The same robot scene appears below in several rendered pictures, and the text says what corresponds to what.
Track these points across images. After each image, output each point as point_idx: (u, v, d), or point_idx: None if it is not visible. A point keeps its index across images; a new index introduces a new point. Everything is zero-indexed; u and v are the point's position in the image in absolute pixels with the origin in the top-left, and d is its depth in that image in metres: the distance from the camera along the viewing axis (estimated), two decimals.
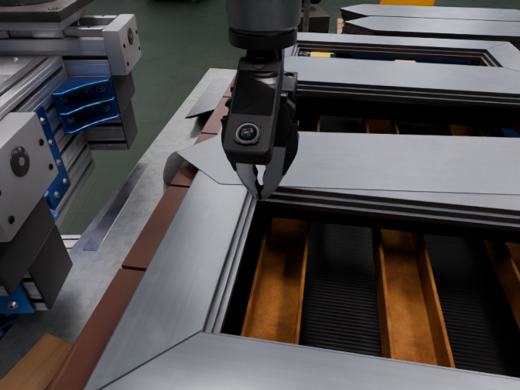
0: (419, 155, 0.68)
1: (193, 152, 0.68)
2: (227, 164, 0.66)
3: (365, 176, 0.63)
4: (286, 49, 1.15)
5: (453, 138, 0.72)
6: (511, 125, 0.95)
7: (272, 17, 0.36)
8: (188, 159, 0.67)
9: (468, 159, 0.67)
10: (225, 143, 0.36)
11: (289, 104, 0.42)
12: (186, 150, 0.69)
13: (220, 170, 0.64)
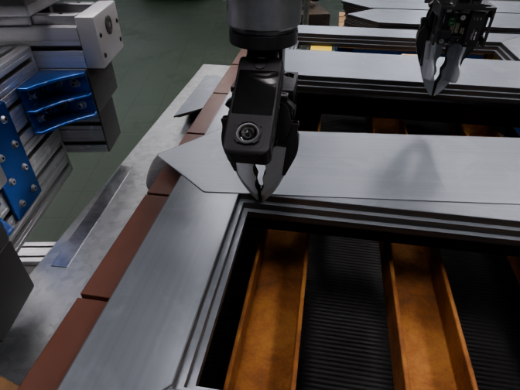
0: (436, 159, 0.59)
1: (176, 155, 0.60)
2: (213, 168, 0.57)
3: (374, 183, 0.54)
4: None
5: (473, 139, 0.64)
6: None
7: (273, 17, 0.36)
8: (169, 162, 0.58)
9: (492, 162, 0.58)
10: (225, 142, 0.36)
11: (289, 104, 0.42)
12: (169, 152, 0.60)
13: (205, 176, 0.55)
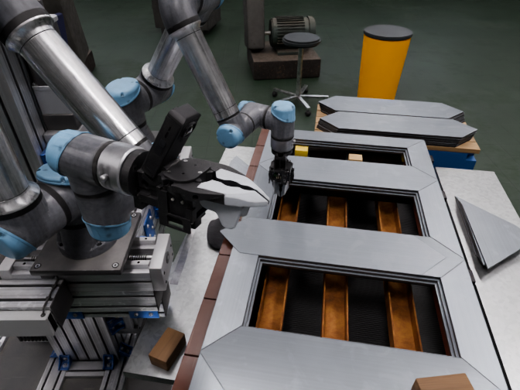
0: (343, 242, 1.31)
1: (227, 231, 1.35)
2: (244, 240, 1.31)
3: (311, 253, 1.27)
4: None
5: (367, 232, 1.35)
6: (412, 205, 1.60)
7: (131, 145, 0.58)
8: (225, 236, 1.33)
9: (368, 246, 1.29)
10: (168, 114, 0.49)
11: (189, 159, 0.57)
12: (225, 230, 1.35)
13: (240, 244, 1.30)
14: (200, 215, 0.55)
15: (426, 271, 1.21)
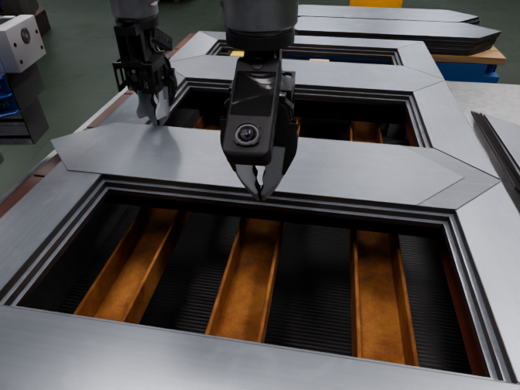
0: None
1: (64, 141, 0.74)
2: (87, 152, 0.70)
3: (205, 171, 0.66)
4: (204, 48, 1.19)
5: (318, 141, 0.74)
6: (403, 121, 0.99)
7: (269, 17, 0.36)
8: (56, 146, 0.72)
9: (316, 161, 0.68)
10: (225, 145, 0.36)
11: (287, 104, 0.42)
12: (60, 138, 0.75)
13: (76, 158, 0.69)
14: None
15: (427, 199, 0.60)
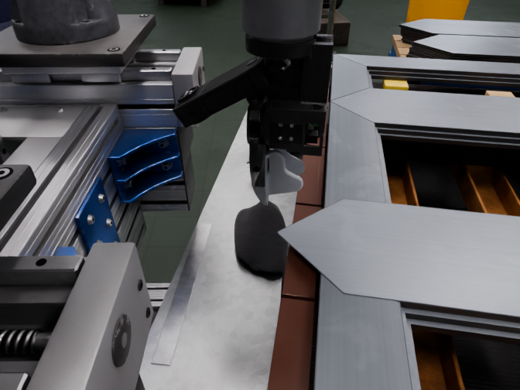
0: None
1: (299, 234, 0.53)
2: (347, 258, 0.49)
3: None
4: (360, 78, 0.98)
5: None
6: None
7: (243, 16, 0.36)
8: (294, 245, 0.51)
9: None
10: None
11: (249, 113, 0.40)
12: (290, 230, 0.53)
13: (340, 268, 0.48)
14: None
15: None
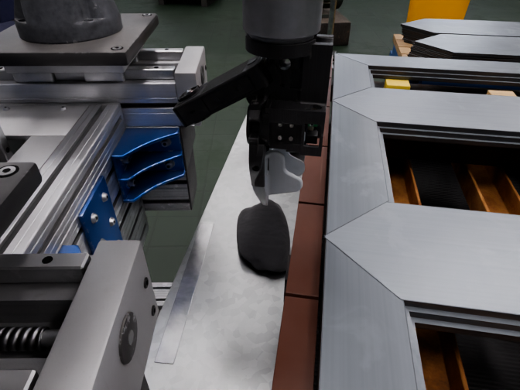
0: None
1: (347, 239, 0.52)
2: (398, 262, 0.49)
3: None
4: (362, 77, 0.98)
5: None
6: None
7: (243, 16, 0.36)
8: (343, 250, 0.50)
9: None
10: None
11: (249, 113, 0.40)
12: (337, 234, 0.53)
13: (393, 274, 0.47)
14: None
15: None
